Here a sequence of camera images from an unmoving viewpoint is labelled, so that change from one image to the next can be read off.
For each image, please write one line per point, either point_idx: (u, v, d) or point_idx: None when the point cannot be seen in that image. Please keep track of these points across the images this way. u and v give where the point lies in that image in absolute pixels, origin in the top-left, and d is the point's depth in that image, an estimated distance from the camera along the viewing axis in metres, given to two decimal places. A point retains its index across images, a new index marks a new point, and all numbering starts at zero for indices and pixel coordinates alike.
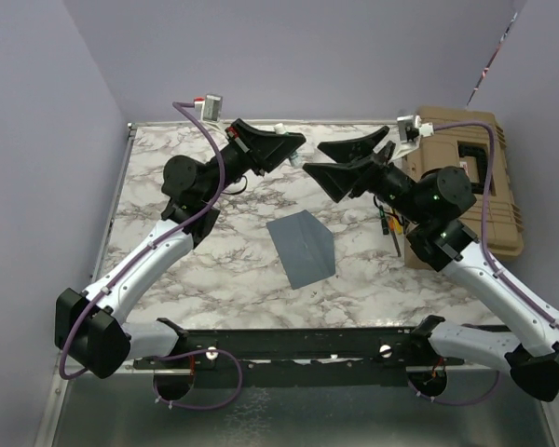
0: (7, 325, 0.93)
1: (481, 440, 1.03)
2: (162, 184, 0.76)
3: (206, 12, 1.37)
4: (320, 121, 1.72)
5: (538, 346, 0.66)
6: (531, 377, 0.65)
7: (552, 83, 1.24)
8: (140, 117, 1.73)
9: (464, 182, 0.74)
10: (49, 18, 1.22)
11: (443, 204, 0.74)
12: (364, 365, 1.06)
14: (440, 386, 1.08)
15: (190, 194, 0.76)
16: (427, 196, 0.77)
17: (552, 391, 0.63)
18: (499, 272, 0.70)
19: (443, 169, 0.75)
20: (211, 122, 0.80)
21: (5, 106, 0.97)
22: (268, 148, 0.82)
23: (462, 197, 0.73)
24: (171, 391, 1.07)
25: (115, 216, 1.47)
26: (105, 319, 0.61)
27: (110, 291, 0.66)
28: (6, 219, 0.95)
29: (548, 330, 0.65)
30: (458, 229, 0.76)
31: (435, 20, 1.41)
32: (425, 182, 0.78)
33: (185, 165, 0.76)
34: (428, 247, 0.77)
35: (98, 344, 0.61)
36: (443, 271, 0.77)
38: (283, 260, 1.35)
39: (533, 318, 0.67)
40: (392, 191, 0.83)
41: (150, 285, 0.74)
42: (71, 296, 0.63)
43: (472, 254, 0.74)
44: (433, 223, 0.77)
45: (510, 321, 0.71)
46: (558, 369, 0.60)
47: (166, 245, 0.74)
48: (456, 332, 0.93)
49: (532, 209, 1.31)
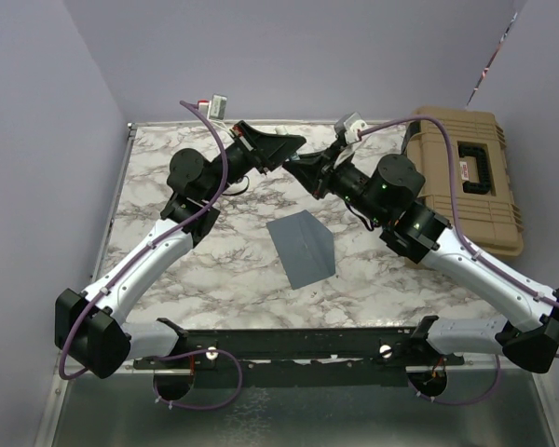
0: (7, 324, 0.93)
1: (481, 440, 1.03)
2: (169, 177, 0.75)
3: (206, 11, 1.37)
4: (320, 121, 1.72)
5: (525, 322, 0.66)
6: (524, 353, 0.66)
7: (552, 83, 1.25)
8: (141, 117, 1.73)
9: (407, 165, 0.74)
10: (49, 18, 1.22)
11: (392, 191, 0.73)
12: (364, 365, 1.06)
14: (440, 386, 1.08)
15: (194, 189, 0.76)
16: (377, 187, 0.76)
17: (547, 363, 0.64)
18: (477, 254, 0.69)
19: (383, 158, 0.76)
20: (217, 121, 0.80)
21: (4, 105, 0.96)
22: (273, 147, 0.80)
23: (409, 180, 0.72)
24: (170, 391, 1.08)
25: (114, 216, 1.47)
26: (104, 319, 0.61)
27: (109, 291, 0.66)
28: (6, 219, 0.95)
29: (533, 304, 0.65)
30: (430, 219, 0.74)
31: (435, 20, 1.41)
32: (374, 174, 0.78)
33: (194, 157, 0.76)
34: (402, 240, 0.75)
35: (98, 344, 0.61)
36: (424, 263, 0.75)
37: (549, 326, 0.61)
38: (283, 260, 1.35)
39: (516, 295, 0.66)
40: (347, 191, 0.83)
41: (149, 285, 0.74)
42: (70, 296, 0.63)
43: (448, 240, 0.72)
44: (396, 213, 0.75)
45: (495, 303, 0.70)
46: (550, 341, 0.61)
47: (165, 244, 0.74)
48: (450, 327, 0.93)
49: (532, 208, 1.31)
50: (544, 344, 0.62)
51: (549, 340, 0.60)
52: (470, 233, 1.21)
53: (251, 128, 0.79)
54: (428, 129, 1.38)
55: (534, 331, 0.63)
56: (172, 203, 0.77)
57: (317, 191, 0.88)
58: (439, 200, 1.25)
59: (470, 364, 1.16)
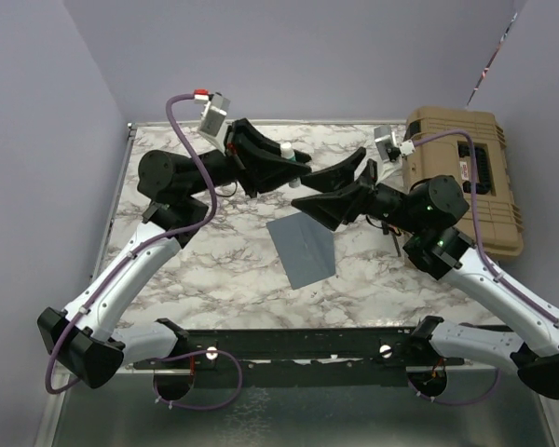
0: (6, 325, 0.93)
1: (481, 440, 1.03)
2: (139, 182, 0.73)
3: (206, 11, 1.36)
4: (320, 121, 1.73)
5: (542, 346, 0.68)
6: (541, 376, 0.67)
7: (552, 84, 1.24)
8: (140, 117, 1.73)
9: (455, 190, 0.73)
10: (48, 19, 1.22)
11: (436, 215, 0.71)
12: (364, 365, 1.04)
14: (441, 386, 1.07)
15: (170, 193, 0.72)
16: (419, 207, 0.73)
17: None
18: (500, 276, 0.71)
19: (432, 180, 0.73)
20: (209, 135, 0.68)
21: (4, 106, 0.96)
22: (269, 172, 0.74)
23: (455, 206, 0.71)
24: (171, 391, 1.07)
25: (114, 216, 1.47)
26: (85, 340, 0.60)
27: (88, 311, 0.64)
28: (6, 220, 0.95)
29: (552, 330, 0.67)
30: (455, 237, 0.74)
31: (435, 20, 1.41)
32: (418, 192, 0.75)
33: (162, 162, 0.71)
34: (425, 257, 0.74)
35: (81, 363, 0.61)
36: (443, 279, 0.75)
37: None
38: (283, 260, 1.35)
39: (537, 319, 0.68)
40: (387, 208, 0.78)
41: (134, 297, 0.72)
42: (51, 318, 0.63)
43: (470, 261, 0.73)
44: (429, 233, 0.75)
45: (511, 323, 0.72)
46: None
47: (146, 252, 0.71)
48: (457, 333, 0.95)
49: (532, 208, 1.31)
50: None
51: None
52: (470, 233, 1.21)
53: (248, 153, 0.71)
54: (428, 129, 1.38)
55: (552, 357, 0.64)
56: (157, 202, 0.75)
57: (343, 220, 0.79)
58: None
59: (469, 364, 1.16)
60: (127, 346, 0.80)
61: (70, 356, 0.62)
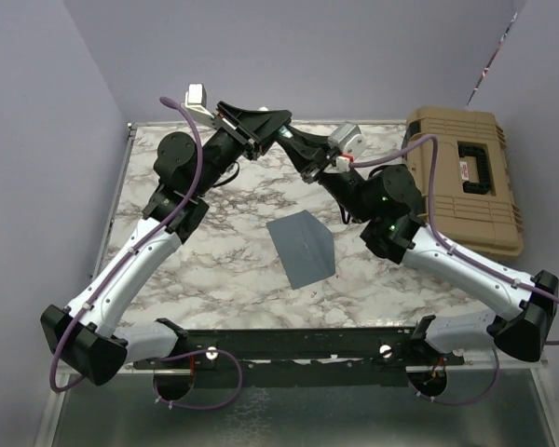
0: (7, 324, 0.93)
1: (481, 440, 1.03)
2: (156, 161, 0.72)
3: (207, 12, 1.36)
4: (320, 121, 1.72)
5: (508, 310, 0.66)
6: (514, 341, 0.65)
7: (552, 84, 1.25)
8: (140, 116, 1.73)
9: (407, 180, 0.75)
10: (49, 19, 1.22)
11: (391, 205, 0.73)
12: (364, 365, 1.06)
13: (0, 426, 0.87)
14: (440, 386, 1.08)
15: (182, 174, 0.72)
16: (372, 192, 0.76)
17: (536, 348, 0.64)
18: (453, 249, 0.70)
19: (387, 169, 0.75)
20: (196, 103, 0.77)
21: (3, 106, 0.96)
22: (258, 121, 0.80)
23: (408, 196, 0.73)
24: (170, 391, 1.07)
25: (114, 216, 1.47)
26: (89, 336, 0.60)
27: (91, 306, 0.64)
28: (6, 220, 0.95)
29: (511, 291, 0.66)
30: (407, 223, 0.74)
31: (435, 20, 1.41)
32: (374, 180, 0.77)
33: (184, 142, 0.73)
34: (383, 245, 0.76)
35: (88, 359, 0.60)
36: (403, 263, 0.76)
37: (528, 311, 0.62)
38: (283, 260, 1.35)
39: (495, 283, 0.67)
40: (342, 189, 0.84)
41: (138, 291, 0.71)
42: (55, 314, 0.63)
43: (423, 238, 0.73)
44: (385, 222, 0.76)
45: (475, 293, 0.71)
46: (529, 325, 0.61)
47: (147, 248, 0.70)
48: (445, 324, 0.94)
49: (531, 208, 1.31)
50: (525, 328, 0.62)
51: (527, 324, 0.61)
52: (470, 233, 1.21)
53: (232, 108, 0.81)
54: (428, 129, 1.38)
55: (516, 318, 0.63)
56: (157, 196, 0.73)
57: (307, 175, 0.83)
58: (444, 201, 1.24)
59: (470, 364, 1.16)
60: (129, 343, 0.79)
61: (74, 351, 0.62)
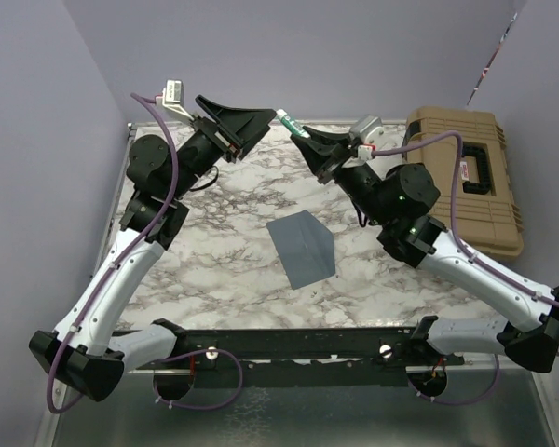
0: (6, 324, 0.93)
1: (481, 440, 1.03)
2: (128, 166, 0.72)
3: (206, 12, 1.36)
4: (320, 121, 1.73)
5: (525, 321, 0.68)
6: (529, 352, 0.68)
7: (552, 84, 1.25)
8: (140, 116, 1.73)
9: (425, 179, 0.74)
10: (48, 18, 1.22)
11: (409, 205, 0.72)
12: (364, 365, 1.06)
13: None
14: (440, 386, 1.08)
15: (157, 178, 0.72)
16: (388, 193, 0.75)
17: (549, 359, 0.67)
18: (474, 256, 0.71)
19: (402, 169, 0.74)
20: (174, 103, 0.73)
21: (3, 106, 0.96)
22: (240, 121, 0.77)
23: (427, 195, 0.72)
24: (170, 391, 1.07)
25: (115, 216, 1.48)
26: (80, 358, 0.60)
27: (79, 328, 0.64)
28: (6, 219, 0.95)
29: (531, 304, 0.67)
30: (427, 223, 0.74)
31: (435, 21, 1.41)
32: (388, 179, 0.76)
33: (156, 144, 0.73)
34: (401, 246, 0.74)
35: (81, 381, 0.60)
36: (420, 266, 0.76)
37: (549, 326, 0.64)
38: (283, 260, 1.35)
39: (515, 295, 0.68)
40: (356, 189, 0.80)
41: (125, 304, 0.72)
42: (42, 340, 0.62)
43: (445, 244, 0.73)
44: (403, 223, 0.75)
45: (493, 303, 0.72)
46: (550, 339, 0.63)
47: (129, 261, 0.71)
48: (450, 327, 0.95)
49: (532, 208, 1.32)
50: (545, 342, 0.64)
51: (548, 338, 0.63)
52: (471, 233, 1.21)
53: (211, 105, 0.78)
54: (428, 129, 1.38)
55: (536, 331, 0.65)
56: (132, 203, 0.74)
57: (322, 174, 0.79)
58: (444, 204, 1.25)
59: (470, 364, 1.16)
60: (127, 354, 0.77)
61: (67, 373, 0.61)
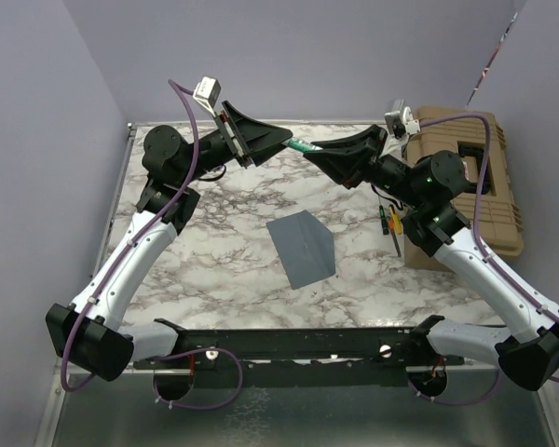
0: (7, 323, 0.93)
1: (481, 440, 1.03)
2: (143, 155, 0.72)
3: (206, 12, 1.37)
4: (320, 121, 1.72)
5: (524, 331, 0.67)
6: (520, 364, 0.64)
7: (552, 84, 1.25)
8: (140, 116, 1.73)
9: (457, 166, 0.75)
10: (49, 20, 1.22)
11: (436, 188, 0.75)
12: (363, 364, 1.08)
13: None
14: (439, 386, 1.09)
15: (171, 167, 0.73)
16: (419, 181, 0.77)
17: (539, 377, 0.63)
18: (489, 257, 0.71)
19: (437, 155, 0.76)
20: (204, 99, 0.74)
21: (3, 106, 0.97)
22: (256, 130, 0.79)
23: (455, 182, 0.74)
24: (171, 391, 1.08)
25: (115, 216, 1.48)
26: (98, 329, 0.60)
27: (97, 300, 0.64)
28: (6, 219, 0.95)
29: (534, 315, 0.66)
30: (452, 216, 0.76)
31: (435, 21, 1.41)
32: (420, 166, 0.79)
33: (169, 135, 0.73)
34: (419, 230, 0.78)
35: (96, 352, 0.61)
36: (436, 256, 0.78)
37: (544, 339, 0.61)
38: (283, 260, 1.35)
39: (519, 303, 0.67)
40: (388, 180, 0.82)
41: (138, 284, 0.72)
42: (59, 312, 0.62)
43: (464, 239, 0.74)
44: (425, 207, 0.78)
45: (497, 306, 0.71)
46: (542, 352, 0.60)
47: (146, 239, 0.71)
48: (452, 329, 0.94)
49: (532, 208, 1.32)
50: (537, 355, 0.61)
51: (541, 351, 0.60)
52: None
53: (230, 109, 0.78)
54: (428, 129, 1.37)
55: (529, 341, 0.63)
56: (147, 190, 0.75)
57: (348, 181, 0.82)
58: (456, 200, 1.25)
59: (469, 364, 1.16)
60: (134, 338, 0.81)
61: (83, 346, 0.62)
